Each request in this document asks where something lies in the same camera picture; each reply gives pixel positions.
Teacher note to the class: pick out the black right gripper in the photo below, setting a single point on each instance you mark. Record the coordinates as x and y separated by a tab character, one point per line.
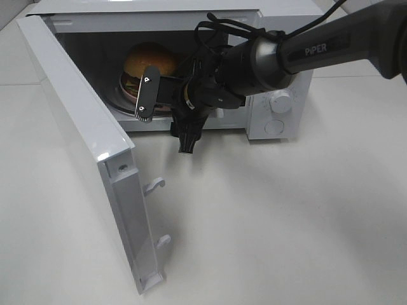
187	123

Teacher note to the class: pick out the pink round plate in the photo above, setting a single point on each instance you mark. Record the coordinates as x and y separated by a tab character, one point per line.
127	93

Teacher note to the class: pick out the white microwave door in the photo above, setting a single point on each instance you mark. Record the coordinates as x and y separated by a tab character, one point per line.
100	150

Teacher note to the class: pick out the burger with brown bun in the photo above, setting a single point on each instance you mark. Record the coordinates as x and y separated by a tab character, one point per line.
142	56

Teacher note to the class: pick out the round white door button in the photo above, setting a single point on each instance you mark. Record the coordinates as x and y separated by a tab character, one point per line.
274	127

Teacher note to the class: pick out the white timer knob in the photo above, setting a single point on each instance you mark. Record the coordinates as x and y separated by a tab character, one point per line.
281	101

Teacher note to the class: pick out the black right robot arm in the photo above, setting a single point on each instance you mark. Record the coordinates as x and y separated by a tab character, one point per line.
234	60

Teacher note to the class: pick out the glass microwave turntable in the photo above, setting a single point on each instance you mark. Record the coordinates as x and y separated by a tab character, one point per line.
124	105

